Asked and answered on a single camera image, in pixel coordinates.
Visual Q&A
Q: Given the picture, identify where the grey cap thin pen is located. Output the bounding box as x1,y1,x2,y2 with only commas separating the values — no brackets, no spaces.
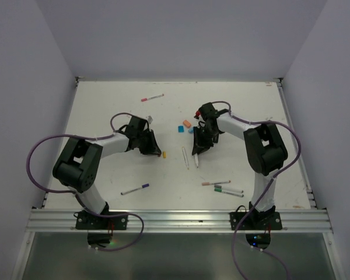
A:
214,184,244,194

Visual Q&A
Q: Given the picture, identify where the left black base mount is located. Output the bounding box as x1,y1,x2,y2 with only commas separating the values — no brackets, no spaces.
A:
73,210,128,248

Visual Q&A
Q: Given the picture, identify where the dark red cap thin pen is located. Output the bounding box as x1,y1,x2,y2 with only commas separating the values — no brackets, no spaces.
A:
194,153,200,168

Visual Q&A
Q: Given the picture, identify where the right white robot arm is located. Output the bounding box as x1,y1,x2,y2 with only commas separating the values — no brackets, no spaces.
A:
192,103,288,229

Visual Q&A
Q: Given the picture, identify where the pink cap thin pen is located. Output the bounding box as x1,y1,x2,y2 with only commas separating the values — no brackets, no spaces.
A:
141,93,164,102

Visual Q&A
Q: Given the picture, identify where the aluminium front rail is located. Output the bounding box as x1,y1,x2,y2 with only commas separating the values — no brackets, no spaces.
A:
25,209,333,233

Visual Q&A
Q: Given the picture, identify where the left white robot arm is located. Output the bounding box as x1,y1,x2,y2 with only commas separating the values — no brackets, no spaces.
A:
52,115,162,229

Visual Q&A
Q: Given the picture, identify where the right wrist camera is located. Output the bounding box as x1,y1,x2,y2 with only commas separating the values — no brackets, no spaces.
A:
194,111,201,119

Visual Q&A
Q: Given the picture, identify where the orange cap thin pen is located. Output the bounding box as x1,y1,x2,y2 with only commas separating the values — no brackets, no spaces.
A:
201,180,231,186

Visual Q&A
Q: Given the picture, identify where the green cap thin pen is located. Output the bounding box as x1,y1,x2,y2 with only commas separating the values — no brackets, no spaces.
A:
214,188,244,197

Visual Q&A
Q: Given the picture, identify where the orange highlighter cap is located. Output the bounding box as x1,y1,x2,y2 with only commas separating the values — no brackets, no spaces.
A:
183,120,192,128

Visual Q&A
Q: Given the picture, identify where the purple cap thin pen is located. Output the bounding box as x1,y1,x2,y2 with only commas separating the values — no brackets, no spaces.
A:
120,183,150,195

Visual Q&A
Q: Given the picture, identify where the yellow cap thin pen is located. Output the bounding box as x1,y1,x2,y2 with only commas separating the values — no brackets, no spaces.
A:
181,146,190,170

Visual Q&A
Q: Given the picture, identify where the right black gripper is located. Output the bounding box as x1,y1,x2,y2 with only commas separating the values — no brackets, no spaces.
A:
192,125,218,155

